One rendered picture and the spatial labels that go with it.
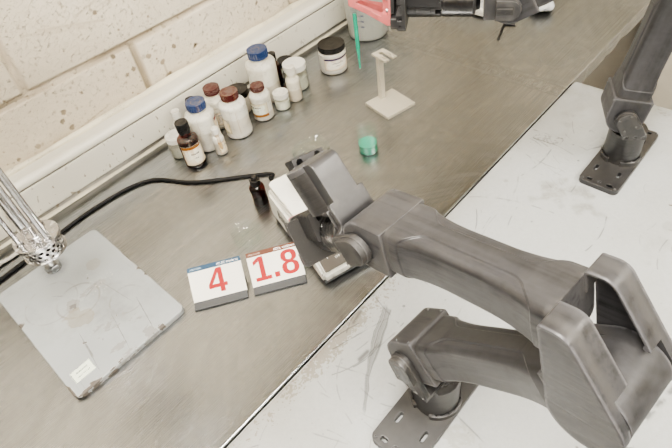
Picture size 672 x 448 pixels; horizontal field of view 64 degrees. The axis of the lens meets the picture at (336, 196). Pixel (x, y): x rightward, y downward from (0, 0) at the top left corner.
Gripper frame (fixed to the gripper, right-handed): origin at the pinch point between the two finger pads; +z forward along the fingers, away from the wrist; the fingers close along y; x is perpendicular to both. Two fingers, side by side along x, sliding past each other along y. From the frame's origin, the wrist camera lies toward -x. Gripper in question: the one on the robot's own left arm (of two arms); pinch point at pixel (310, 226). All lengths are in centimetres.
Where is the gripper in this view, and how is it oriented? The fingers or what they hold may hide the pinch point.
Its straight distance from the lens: 81.4
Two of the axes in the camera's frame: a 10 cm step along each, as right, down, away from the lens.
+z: -3.2, 0.2, 9.5
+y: -8.5, 4.3, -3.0
